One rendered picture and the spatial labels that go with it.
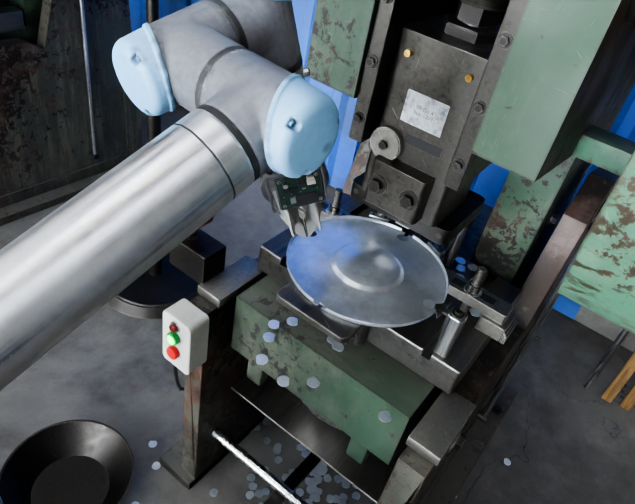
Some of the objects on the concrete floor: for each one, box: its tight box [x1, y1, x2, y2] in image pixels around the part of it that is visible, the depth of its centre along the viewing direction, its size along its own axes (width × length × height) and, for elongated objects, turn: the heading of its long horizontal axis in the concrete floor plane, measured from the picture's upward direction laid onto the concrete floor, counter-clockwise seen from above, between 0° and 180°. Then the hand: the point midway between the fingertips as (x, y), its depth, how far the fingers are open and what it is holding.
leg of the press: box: [377, 167, 620, 504], centre depth 128 cm, size 92×12×90 cm, turn 131°
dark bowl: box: [0, 419, 134, 504], centre depth 136 cm, size 30×30×7 cm
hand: (304, 225), depth 80 cm, fingers closed
